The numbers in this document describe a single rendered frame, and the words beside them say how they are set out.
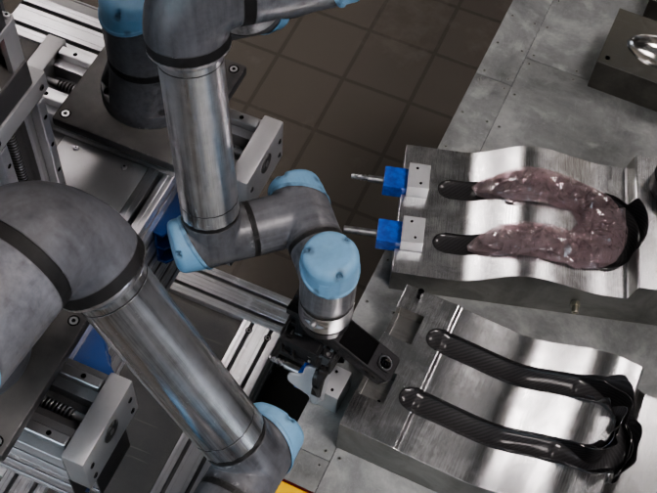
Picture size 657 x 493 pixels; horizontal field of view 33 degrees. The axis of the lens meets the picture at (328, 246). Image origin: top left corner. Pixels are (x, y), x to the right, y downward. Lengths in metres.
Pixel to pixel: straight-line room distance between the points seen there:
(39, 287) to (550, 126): 1.32
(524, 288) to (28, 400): 0.79
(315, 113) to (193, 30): 1.88
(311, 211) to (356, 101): 1.66
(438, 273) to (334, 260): 0.44
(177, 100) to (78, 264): 0.36
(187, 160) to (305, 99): 1.78
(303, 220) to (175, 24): 0.37
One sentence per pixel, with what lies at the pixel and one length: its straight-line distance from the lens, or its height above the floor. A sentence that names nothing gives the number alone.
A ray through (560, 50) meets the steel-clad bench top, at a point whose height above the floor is 0.80.
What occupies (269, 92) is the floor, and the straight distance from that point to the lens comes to 3.10.
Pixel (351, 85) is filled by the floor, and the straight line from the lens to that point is 3.13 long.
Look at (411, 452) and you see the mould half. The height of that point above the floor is 0.89.
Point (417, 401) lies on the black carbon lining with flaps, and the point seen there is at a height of 0.88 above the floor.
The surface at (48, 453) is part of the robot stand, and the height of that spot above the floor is 0.98.
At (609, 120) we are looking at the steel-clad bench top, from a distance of 2.12.
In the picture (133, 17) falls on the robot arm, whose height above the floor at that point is 1.26.
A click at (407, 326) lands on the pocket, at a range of 1.73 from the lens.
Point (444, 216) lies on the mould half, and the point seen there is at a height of 0.86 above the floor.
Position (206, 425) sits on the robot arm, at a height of 1.33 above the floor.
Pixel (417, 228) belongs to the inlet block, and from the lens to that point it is 1.80.
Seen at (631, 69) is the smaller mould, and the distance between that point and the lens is 2.12.
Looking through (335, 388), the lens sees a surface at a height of 0.85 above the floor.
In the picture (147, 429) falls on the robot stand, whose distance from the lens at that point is 2.36.
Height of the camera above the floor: 2.38
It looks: 58 degrees down
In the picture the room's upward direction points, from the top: 6 degrees clockwise
